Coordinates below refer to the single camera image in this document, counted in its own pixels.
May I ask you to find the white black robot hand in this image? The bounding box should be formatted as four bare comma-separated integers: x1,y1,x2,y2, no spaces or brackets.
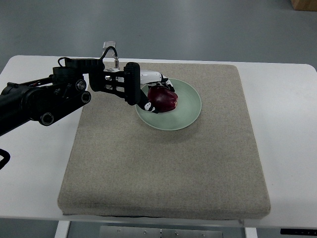
102,64,175,114

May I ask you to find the metal table frame crossbar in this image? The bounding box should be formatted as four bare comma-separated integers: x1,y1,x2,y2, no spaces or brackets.
99,226,223,238

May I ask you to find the dark red apple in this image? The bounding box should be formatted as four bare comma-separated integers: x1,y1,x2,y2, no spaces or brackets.
148,86,178,113

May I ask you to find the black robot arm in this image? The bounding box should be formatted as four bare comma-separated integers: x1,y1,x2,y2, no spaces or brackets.
0,57,148,135

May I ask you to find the beige fabric cushion mat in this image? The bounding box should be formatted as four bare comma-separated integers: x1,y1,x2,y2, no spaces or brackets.
57,63,270,220

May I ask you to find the light green plate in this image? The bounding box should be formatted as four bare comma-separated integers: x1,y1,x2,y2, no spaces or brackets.
135,78,202,131

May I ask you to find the black cable loop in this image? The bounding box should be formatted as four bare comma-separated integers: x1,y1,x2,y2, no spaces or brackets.
0,148,11,170

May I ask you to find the black control panel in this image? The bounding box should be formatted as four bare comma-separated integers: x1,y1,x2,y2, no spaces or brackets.
280,229,317,236

